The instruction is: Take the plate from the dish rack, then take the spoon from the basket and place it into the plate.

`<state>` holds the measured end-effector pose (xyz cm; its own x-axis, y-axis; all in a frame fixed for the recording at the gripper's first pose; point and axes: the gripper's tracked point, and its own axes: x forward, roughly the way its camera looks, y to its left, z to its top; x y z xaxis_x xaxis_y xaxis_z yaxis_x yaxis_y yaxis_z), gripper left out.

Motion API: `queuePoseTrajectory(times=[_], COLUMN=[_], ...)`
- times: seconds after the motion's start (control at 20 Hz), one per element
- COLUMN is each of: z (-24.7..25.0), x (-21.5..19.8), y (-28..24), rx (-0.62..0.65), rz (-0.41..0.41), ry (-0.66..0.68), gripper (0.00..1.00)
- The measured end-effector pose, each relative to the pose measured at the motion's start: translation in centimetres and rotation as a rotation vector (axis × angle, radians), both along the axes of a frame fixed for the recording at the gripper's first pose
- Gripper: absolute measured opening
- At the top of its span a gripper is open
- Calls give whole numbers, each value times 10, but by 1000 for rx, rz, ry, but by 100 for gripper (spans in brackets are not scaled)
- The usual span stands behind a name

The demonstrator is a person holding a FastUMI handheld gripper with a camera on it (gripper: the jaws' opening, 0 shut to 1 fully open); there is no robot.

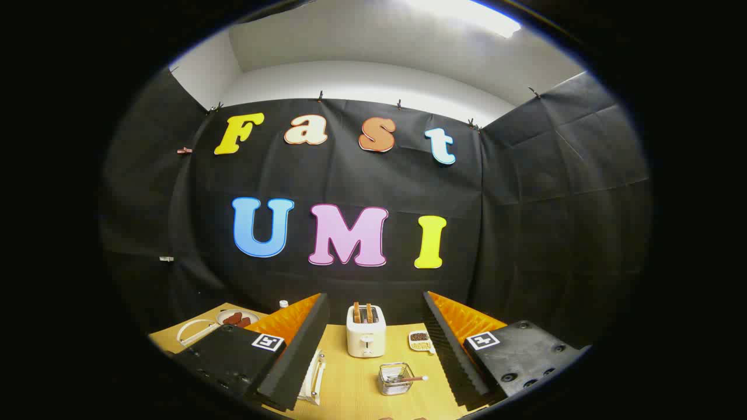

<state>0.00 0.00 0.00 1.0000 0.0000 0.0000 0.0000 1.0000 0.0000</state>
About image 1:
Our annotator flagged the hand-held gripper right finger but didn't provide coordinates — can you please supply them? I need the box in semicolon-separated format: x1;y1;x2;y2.
421;290;593;412

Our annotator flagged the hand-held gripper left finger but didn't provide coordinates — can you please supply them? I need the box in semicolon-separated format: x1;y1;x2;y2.
173;293;330;412

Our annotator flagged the white wire dish rack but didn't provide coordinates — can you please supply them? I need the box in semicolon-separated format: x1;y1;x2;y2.
177;318;326;406

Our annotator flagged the metal wire basket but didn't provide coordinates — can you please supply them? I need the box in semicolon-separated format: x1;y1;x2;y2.
378;362;415;396

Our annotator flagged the white divided dish with beans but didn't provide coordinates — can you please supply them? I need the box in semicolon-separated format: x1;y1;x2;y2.
408;330;437;355

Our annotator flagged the small beige plate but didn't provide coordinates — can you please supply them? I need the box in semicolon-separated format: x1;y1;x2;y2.
216;309;260;328

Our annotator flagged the white toaster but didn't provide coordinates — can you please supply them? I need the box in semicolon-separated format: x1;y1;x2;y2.
346;304;387;358

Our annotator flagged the black backdrop cloth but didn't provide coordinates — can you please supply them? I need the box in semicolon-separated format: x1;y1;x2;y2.
99;67;651;351

